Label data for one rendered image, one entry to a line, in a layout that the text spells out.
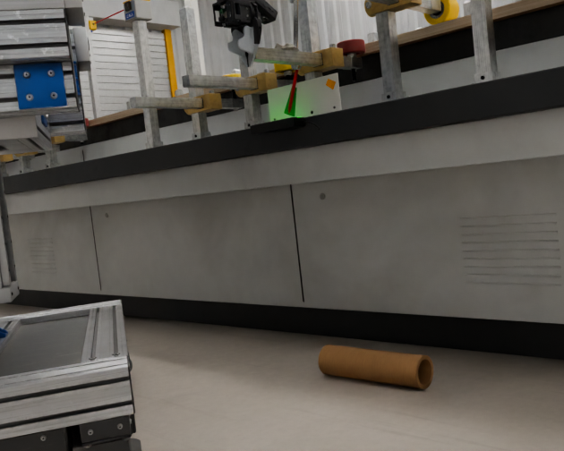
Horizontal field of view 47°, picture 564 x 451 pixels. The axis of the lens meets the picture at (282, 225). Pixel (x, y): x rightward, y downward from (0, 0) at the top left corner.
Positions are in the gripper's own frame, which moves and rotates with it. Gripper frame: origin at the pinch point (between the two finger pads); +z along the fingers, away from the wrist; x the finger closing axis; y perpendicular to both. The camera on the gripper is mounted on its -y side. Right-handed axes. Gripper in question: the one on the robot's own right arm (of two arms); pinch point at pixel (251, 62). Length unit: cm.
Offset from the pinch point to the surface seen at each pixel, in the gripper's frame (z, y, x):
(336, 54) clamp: -2.7, -27.6, 5.0
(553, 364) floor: 83, -47, 48
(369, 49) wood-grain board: -5.5, -45.6, 3.4
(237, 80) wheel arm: -0.5, -18.0, -23.5
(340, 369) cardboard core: 79, -15, 6
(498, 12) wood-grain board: -6, -46, 42
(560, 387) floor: 83, -31, 55
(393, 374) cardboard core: 79, -14, 22
